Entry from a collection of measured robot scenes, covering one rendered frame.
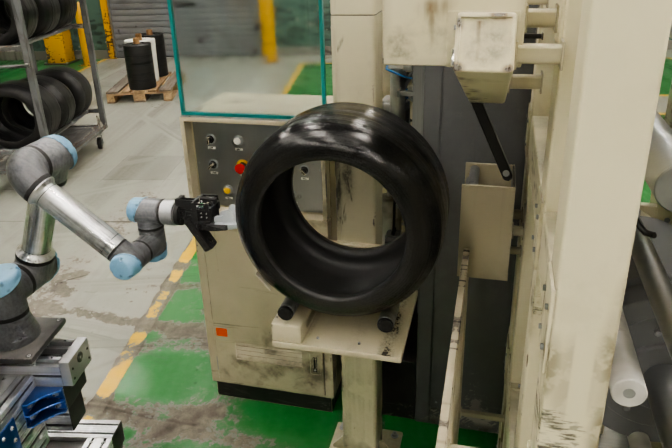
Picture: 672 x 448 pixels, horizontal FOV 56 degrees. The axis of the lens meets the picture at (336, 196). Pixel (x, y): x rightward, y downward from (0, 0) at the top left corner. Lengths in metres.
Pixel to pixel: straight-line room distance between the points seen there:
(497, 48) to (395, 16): 0.21
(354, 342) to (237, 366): 1.06
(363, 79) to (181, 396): 1.73
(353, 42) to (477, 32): 0.81
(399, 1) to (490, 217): 0.87
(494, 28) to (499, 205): 0.86
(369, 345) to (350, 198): 0.46
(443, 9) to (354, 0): 0.69
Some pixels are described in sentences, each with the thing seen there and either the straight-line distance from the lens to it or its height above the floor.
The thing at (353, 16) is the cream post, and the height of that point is 1.65.
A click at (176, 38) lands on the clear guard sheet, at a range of 2.33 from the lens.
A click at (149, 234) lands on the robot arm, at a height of 1.07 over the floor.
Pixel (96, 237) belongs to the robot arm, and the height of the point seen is 1.11.
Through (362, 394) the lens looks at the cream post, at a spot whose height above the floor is 0.34.
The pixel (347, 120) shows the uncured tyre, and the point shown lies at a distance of 1.53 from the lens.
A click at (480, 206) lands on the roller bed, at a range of 1.83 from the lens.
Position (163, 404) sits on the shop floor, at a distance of 2.96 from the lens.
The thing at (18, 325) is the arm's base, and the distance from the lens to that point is 2.18.
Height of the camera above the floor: 1.86
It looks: 23 degrees down
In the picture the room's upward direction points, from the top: 2 degrees counter-clockwise
